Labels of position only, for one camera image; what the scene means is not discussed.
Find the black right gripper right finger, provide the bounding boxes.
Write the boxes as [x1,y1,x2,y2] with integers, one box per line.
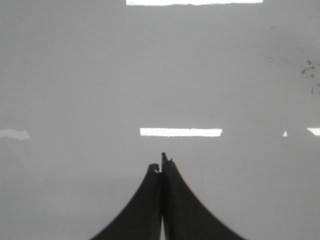
[161,152,244,240]

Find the white whiteboard with aluminium frame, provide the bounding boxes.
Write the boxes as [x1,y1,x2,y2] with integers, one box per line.
[0,0,320,240]

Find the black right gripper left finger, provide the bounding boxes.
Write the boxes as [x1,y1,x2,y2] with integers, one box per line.
[92,163,162,240]

